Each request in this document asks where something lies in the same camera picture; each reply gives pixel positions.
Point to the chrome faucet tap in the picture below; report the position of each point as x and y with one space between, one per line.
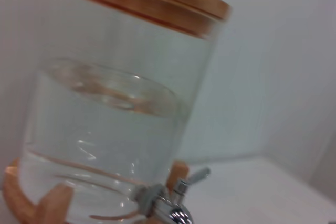
181 197

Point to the clear glass water dispenser jar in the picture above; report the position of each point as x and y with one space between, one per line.
118 103

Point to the wooden jar lid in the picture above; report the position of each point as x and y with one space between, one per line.
157 1

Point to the wooden dispenser stand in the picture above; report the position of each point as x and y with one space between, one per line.
26 195

